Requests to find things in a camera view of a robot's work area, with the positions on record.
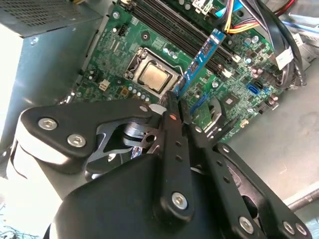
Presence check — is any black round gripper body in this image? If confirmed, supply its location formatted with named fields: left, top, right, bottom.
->
left=43, top=154, right=234, bottom=239

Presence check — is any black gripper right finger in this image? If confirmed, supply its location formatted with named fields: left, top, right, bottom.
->
left=178, top=101, right=313, bottom=239

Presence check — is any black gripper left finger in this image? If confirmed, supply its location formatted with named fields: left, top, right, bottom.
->
left=18, top=91, right=195, bottom=223

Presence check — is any blue RAM stick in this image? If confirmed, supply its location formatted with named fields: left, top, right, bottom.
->
left=172, top=28, right=227, bottom=100

